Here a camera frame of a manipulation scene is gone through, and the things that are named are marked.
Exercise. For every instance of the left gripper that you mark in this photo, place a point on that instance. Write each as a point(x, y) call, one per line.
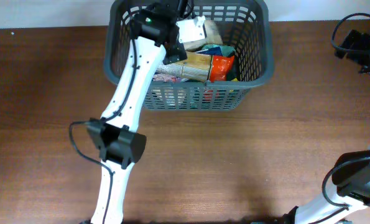
point(176, 51)

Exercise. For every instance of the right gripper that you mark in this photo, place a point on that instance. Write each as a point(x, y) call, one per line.
point(363, 40)

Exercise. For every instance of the brown and cream snack bag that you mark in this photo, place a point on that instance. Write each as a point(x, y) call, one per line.
point(212, 37)

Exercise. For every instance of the green Nescafe bag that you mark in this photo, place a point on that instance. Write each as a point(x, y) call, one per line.
point(225, 51)

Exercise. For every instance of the orange spaghetti pack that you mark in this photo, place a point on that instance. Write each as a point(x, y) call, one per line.
point(200, 67)

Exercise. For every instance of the blue tissue box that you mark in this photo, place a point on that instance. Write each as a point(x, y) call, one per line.
point(160, 77)

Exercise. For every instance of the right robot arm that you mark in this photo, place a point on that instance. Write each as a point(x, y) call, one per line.
point(346, 187)

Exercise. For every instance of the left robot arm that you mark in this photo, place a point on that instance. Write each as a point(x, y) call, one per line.
point(137, 43)

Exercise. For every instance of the grey plastic basket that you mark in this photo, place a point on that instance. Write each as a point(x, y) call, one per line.
point(242, 24)

